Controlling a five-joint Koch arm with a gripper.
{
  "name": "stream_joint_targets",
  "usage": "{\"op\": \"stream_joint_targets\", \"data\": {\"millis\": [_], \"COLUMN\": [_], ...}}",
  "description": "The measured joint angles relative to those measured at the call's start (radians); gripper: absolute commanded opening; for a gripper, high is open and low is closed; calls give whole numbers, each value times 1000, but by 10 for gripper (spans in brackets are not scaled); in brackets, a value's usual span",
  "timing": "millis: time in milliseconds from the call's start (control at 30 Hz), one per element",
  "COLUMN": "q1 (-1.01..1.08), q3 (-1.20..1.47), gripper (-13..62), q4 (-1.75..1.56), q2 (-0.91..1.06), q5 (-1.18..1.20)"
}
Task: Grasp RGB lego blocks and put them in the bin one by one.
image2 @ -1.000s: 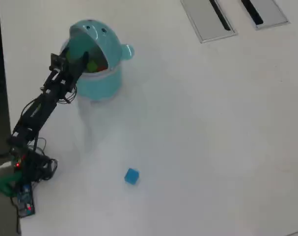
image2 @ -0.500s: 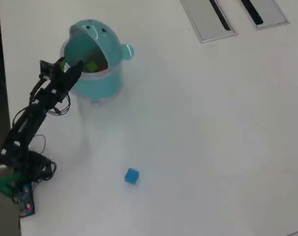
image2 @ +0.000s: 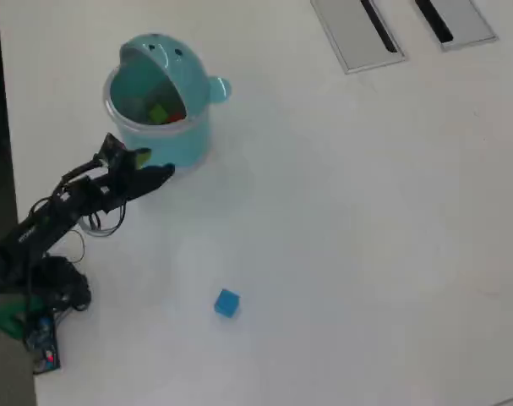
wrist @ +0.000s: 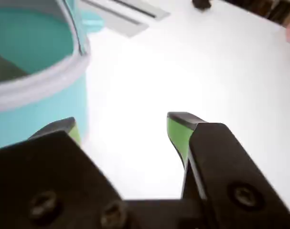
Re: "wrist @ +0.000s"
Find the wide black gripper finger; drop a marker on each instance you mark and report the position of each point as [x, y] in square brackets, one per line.
[44, 179]

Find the slim black gripper finger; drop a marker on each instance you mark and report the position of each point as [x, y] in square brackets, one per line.
[226, 171]

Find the teal whale-shaped bin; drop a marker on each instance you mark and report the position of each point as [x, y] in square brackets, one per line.
[39, 107]

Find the dark background furniture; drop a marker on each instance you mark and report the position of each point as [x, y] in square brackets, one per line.
[266, 9]

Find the small black object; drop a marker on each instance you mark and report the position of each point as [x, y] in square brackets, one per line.
[201, 3]

